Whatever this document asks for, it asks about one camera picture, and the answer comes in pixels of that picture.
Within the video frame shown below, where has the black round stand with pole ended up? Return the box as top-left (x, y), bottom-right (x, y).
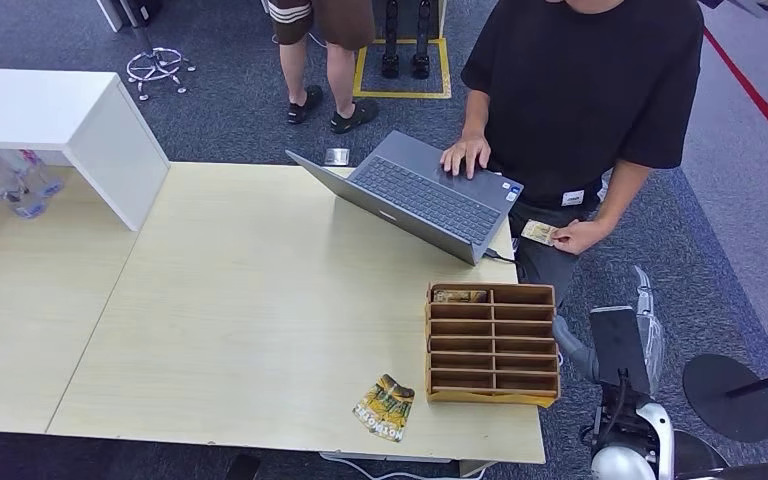
top-left (682, 352), bottom-right (768, 444)

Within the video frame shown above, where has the person in brown clothes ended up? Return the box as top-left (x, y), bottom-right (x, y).
top-left (267, 0), bottom-right (381, 136)

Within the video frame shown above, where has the person's right hand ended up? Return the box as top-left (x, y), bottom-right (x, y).
top-left (440, 133), bottom-right (493, 181)

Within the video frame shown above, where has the person in black top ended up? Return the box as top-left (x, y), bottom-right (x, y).
top-left (440, 0), bottom-right (707, 309)

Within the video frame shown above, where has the card in organizer slot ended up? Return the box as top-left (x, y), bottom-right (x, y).
top-left (432, 289), bottom-right (489, 305)

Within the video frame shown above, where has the small printed card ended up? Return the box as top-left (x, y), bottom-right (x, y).
top-left (521, 219), bottom-right (558, 248)

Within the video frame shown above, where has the yellow floor tape square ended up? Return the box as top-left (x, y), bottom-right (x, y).
top-left (352, 37), bottom-right (453, 101)

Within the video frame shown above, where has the person's left hand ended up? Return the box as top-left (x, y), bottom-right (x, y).
top-left (549, 217), bottom-right (615, 257)

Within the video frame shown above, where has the black box on floor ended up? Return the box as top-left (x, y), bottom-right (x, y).
top-left (118, 0), bottom-right (164, 28)

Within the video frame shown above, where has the white cable under desk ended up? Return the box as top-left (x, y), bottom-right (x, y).
top-left (319, 451), bottom-right (491, 480)

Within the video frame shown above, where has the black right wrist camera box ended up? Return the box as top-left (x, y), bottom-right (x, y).
top-left (587, 305), bottom-right (652, 397)

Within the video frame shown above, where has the white desk shelf riser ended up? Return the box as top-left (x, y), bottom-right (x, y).
top-left (0, 68), bottom-right (171, 232)

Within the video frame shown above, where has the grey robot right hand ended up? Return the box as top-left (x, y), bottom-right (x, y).
top-left (551, 265), bottom-right (666, 399)

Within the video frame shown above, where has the wooden slotted card organizer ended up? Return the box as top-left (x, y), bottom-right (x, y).
top-left (424, 282), bottom-right (562, 408)

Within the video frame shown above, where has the red floor tape line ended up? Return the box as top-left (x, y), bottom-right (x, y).
top-left (703, 27), bottom-right (768, 175)

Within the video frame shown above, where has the black robot leg with foot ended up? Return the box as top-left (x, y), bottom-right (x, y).
top-left (381, 0), bottom-right (403, 80)
top-left (412, 0), bottom-right (433, 80)

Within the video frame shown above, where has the chrome star chair base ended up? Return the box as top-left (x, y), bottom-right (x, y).
top-left (124, 46), bottom-right (197, 103)

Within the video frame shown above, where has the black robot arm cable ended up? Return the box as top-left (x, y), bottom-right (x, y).
top-left (594, 369), bottom-right (630, 453)

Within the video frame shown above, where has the grey open laptop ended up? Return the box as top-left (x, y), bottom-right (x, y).
top-left (285, 130), bottom-right (525, 267)

